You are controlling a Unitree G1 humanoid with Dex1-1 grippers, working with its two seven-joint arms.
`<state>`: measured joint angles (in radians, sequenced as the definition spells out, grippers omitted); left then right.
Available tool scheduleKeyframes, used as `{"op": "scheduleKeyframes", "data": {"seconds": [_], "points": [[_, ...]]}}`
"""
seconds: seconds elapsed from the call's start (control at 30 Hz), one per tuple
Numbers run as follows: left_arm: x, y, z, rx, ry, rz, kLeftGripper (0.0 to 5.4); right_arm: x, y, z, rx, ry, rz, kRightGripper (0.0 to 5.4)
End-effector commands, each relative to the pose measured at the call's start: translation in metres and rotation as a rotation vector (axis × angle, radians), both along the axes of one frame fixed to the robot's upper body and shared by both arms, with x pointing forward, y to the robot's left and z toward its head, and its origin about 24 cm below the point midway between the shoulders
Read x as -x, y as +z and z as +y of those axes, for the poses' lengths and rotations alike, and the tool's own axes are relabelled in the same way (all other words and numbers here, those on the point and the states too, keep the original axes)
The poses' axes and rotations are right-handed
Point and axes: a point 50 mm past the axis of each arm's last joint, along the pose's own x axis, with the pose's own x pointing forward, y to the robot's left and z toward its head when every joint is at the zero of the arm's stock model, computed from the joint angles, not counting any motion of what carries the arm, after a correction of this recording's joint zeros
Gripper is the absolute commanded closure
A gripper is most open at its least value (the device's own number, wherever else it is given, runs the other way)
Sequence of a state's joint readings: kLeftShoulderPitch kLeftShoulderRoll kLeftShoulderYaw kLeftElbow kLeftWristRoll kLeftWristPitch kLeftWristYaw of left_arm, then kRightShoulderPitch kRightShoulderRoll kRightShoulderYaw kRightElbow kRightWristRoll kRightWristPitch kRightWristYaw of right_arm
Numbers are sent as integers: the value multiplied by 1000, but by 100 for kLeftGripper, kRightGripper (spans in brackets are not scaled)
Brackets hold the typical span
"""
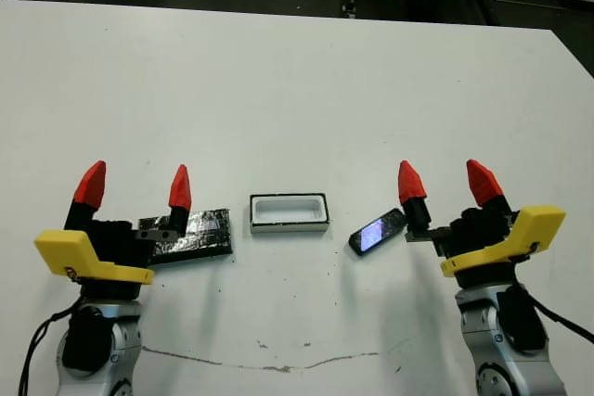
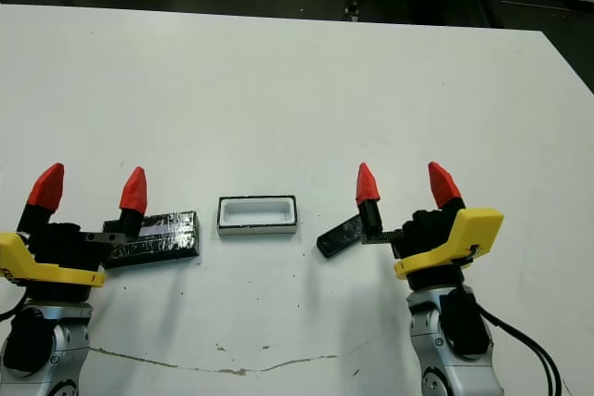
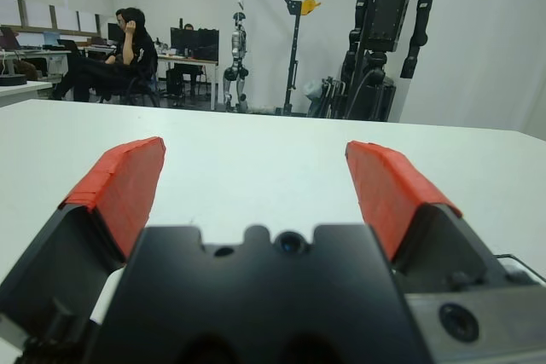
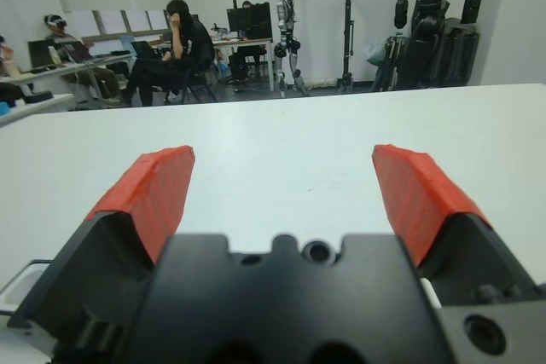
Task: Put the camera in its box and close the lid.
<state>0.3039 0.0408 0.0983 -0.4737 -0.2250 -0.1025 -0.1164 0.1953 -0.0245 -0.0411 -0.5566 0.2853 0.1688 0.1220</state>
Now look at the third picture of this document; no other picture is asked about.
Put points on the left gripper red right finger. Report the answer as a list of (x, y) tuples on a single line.
[(384, 185)]

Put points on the small silver humanoid robot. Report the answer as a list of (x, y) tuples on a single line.
[(238, 44)]

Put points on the black office chair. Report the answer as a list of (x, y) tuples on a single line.
[(143, 87)]

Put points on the folded black cart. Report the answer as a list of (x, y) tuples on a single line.
[(332, 97)]

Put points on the seated person in black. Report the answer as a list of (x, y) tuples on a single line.
[(136, 53)]

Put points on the white side table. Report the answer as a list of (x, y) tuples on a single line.
[(23, 90)]

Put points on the white plastic bag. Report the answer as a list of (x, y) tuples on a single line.
[(313, 90)]

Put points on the large black humanoid robot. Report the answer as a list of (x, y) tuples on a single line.
[(386, 10)]

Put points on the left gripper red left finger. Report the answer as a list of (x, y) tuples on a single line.
[(119, 185)]

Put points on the person behind monitors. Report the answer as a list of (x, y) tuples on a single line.
[(187, 25)]

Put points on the black monitor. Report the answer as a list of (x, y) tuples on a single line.
[(209, 44), (184, 42)]

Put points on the black round disc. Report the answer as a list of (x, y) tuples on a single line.
[(12, 80)]

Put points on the black hoist crane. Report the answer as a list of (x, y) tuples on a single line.
[(294, 40)]

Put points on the white office desk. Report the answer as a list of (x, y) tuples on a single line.
[(187, 62)]

